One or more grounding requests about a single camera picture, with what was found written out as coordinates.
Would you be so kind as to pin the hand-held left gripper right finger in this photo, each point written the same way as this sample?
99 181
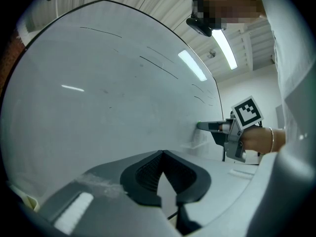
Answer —
192 181

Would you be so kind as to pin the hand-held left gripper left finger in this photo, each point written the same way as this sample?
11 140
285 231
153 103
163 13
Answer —
138 181

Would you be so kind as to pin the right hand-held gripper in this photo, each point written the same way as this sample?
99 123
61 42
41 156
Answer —
247 113

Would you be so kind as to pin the large white whiteboard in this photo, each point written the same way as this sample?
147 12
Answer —
98 95

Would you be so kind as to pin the person's right forearm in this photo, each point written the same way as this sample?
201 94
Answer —
279 139

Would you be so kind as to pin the person's right hand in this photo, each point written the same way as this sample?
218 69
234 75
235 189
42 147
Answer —
256 139

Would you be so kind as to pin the round ceiling detector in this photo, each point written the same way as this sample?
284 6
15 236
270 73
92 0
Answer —
211 53

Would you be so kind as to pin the long ceiling light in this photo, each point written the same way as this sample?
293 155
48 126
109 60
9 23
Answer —
225 49

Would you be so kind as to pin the person's white shirt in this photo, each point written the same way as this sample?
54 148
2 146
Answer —
293 46

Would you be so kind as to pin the person's head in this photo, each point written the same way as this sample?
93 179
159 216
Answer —
229 1

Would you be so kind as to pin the black head-worn camera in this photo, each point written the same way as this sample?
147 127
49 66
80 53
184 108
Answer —
198 26

